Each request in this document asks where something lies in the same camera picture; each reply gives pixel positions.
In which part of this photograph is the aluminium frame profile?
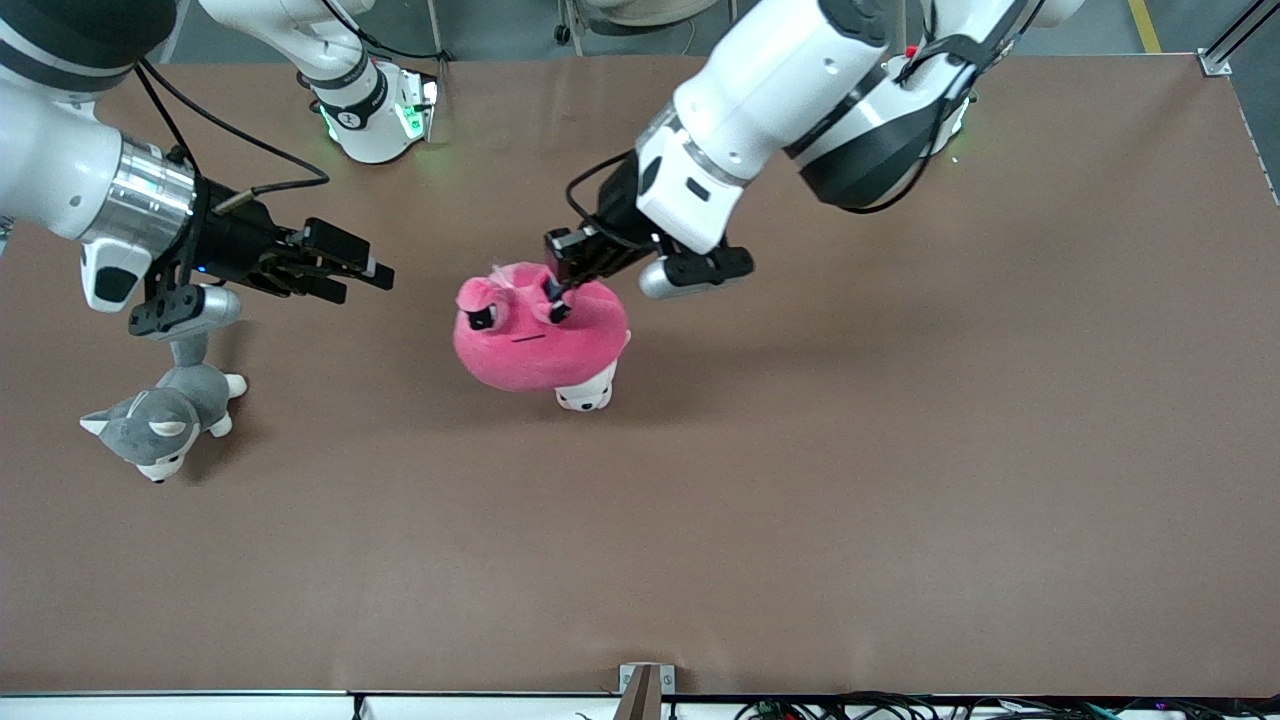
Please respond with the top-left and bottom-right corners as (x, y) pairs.
(1198, 0), (1280, 78)

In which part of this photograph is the hot pink round plush toy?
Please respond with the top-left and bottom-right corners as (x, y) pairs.
(452, 261), (632, 393)

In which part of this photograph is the black cable bundle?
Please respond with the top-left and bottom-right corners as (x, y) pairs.
(735, 692), (1280, 720)

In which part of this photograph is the light pink plush puppy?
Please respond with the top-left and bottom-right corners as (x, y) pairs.
(555, 330), (633, 413)

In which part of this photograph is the white table edge rail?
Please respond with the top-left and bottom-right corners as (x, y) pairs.
(0, 689), (1280, 720)

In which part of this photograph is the white chair with metal legs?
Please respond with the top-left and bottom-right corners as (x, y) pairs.
(555, 0), (741, 57)

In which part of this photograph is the grey white husky plush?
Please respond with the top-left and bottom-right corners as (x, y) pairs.
(80, 330), (249, 484)

